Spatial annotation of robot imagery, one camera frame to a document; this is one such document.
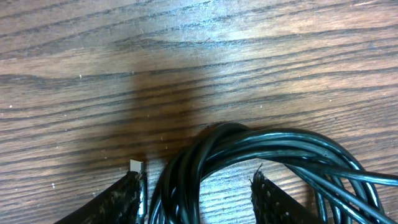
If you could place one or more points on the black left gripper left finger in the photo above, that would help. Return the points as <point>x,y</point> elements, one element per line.
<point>124,202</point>

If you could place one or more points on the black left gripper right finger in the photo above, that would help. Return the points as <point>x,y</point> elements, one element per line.
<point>272,205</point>

